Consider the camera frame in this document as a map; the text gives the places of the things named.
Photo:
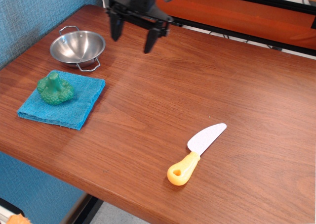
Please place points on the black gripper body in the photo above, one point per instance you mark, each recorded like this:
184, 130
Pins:
144, 13

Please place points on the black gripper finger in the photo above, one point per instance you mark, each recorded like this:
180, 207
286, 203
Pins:
152, 36
116, 25

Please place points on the steel bowl with wire handles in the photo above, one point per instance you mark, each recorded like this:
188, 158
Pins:
78, 48

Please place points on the green toy broccoli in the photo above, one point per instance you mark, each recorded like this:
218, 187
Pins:
54, 90

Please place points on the blue folded cloth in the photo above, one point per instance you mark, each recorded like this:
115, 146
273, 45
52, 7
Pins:
72, 113

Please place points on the orange object at corner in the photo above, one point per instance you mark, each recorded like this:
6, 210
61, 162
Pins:
10, 214

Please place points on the orange panel black frame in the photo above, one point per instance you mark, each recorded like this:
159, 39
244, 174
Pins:
284, 24

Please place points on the toy knife orange handle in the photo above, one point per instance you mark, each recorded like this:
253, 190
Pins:
179, 173

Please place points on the black table leg frame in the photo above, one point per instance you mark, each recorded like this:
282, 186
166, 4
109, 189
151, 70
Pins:
83, 211

